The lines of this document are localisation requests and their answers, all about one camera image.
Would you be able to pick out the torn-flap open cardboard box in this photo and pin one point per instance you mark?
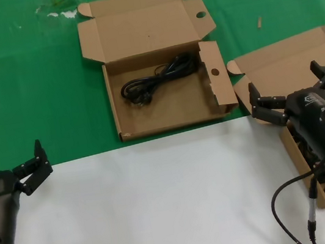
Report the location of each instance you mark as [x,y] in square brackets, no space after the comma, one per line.
[141,26]

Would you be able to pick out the clear torn plastic film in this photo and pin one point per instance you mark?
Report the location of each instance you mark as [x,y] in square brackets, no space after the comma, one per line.
[69,14]

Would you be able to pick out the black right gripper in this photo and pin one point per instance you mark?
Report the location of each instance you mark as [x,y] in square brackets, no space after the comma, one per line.
[310,117]

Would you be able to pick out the short flat wooden stick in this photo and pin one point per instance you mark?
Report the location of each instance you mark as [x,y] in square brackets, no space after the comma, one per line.
[259,23]

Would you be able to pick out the green table cloth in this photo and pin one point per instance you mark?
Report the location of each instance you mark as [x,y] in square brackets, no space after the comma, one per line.
[21,88]

